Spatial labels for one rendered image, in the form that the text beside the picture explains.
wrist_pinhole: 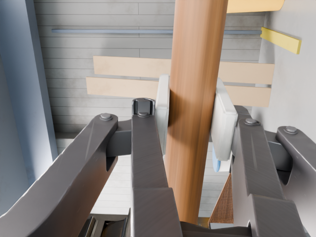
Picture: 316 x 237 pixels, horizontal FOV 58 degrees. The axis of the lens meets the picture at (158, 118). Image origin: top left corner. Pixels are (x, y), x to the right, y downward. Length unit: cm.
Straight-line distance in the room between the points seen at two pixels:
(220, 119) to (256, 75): 331
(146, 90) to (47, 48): 147
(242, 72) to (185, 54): 328
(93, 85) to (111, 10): 97
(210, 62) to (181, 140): 5
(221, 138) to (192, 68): 4
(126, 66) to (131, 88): 28
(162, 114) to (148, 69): 340
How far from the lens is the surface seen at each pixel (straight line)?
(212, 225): 145
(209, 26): 17
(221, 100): 17
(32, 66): 373
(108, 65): 370
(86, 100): 422
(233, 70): 343
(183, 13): 17
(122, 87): 369
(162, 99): 16
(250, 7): 335
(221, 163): 357
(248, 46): 397
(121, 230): 223
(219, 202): 216
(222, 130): 16
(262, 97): 353
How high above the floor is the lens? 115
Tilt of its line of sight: 2 degrees up
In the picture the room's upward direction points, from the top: 89 degrees counter-clockwise
